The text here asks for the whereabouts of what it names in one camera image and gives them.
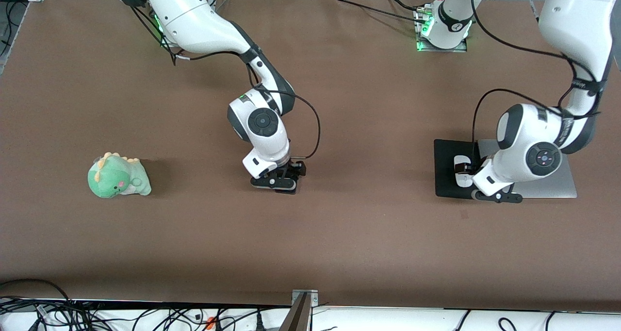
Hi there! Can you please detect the white computer mouse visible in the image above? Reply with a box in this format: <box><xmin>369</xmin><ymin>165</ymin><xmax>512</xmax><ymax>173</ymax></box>
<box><xmin>454</xmin><ymin>155</ymin><xmax>476</xmax><ymax>188</ymax></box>

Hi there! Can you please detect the black mouse pad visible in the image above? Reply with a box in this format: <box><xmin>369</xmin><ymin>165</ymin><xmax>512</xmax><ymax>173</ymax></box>
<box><xmin>433</xmin><ymin>139</ymin><xmax>485</xmax><ymax>200</ymax></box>

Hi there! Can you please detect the silver laptop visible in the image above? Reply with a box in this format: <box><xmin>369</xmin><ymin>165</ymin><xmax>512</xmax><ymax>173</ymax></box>
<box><xmin>477</xmin><ymin>139</ymin><xmax>578</xmax><ymax>199</ymax></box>

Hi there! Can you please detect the green dinosaur plush toy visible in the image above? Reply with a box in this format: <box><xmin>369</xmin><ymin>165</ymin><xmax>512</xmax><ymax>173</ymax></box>
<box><xmin>87</xmin><ymin>151</ymin><xmax>152</xmax><ymax>199</ymax></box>

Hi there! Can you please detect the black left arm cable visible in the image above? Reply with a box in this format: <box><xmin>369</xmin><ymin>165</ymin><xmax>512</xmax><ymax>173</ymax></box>
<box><xmin>470</xmin><ymin>0</ymin><xmax>608</xmax><ymax>163</ymax></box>

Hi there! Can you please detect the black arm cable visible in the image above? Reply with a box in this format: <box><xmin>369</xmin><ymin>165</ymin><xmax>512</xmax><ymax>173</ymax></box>
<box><xmin>130</xmin><ymin>6</ymin><xmax>321</xmax><ymax>160</ymax></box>
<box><xmin>470</xmin><ymin>0</ymin><xmax>608</xmax><ymax>163</ymax></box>

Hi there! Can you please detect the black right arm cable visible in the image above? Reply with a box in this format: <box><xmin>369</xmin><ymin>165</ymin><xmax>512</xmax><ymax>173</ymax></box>
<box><xmin>130</xmin><ymin>6</ymin><xmax>321</xmax><ymax>160</ymax></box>

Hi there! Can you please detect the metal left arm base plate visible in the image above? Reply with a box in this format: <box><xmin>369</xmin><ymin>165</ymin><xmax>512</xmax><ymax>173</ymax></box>
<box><xmin>415</xmin><ymin>8</ymin><xmax>469</xmax><ymax>53</ymax></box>

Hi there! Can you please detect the metal camera post bracket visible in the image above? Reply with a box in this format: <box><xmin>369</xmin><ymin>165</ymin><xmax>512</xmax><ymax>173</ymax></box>
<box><xmin>291</xmin><ymin>289</ymin><xmax>319</xmax><ymax>307</ymax></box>

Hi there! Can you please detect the dark camera post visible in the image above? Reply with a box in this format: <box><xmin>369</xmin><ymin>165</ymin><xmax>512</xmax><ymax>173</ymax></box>
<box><xmin>279</xmin><ymin>292</ymin><xmax>311</xmax><ymax>331</ymax></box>

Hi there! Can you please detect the long black base cable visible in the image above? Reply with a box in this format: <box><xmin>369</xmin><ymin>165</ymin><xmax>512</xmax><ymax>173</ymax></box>
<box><xmin>336</xmin><ymin>0</ymin><xmax>427</xmax><ymax>25</ymax></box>

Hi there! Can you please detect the short black base cable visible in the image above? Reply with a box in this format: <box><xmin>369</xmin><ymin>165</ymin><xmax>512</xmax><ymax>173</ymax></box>
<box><xmin>387</xmin><ymin>0</ymin><xmax>425</xmax><ymax>12</ymax></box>

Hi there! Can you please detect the black looped floor cable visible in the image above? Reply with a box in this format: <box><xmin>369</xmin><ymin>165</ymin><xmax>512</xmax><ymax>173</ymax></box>
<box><xmin>0</xmin><ymin>278</ymin><xmax>74</xmax><ymax>303</ymax></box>

